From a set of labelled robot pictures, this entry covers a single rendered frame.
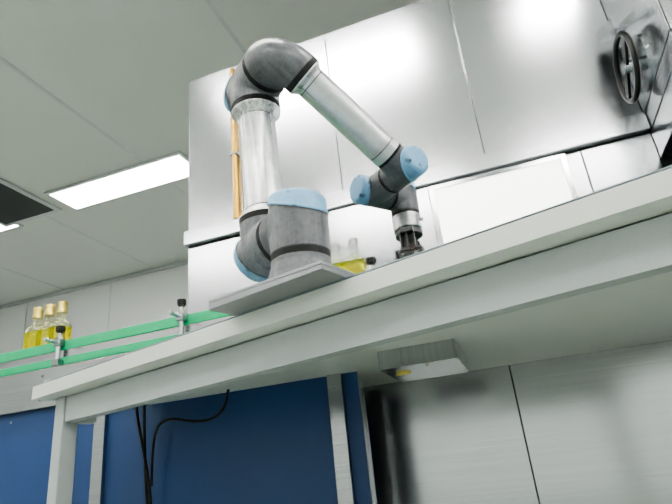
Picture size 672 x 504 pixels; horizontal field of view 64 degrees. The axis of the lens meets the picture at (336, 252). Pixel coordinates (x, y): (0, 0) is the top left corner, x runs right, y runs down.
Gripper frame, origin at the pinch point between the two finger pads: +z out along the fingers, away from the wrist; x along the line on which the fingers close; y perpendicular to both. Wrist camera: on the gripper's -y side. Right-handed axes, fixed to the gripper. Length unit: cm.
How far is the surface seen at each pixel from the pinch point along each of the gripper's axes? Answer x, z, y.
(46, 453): -120, 22, -5
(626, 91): 68, -61, -25
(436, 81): 14, -91, -33
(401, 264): 7, 10, 59
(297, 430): -37.9, 24.7, -4.7
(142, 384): -56, 15, 35
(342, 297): -4, 12, 56
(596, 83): 62, -72, -33
